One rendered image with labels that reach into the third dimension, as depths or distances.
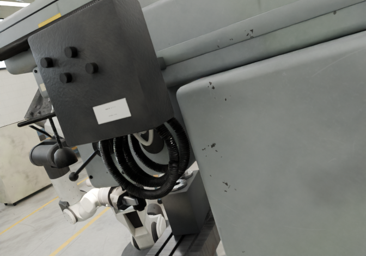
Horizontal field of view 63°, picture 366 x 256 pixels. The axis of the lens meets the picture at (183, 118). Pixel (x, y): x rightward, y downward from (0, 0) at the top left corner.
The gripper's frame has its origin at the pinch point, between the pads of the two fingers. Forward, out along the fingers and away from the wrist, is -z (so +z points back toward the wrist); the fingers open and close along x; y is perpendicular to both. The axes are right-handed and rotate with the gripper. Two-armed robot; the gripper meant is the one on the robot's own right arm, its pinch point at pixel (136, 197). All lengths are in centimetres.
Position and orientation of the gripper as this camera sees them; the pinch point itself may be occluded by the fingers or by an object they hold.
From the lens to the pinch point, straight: 105.7
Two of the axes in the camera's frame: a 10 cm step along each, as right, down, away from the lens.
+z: -7.3, 1.2, 6.7
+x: 6.1, -3.1, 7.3
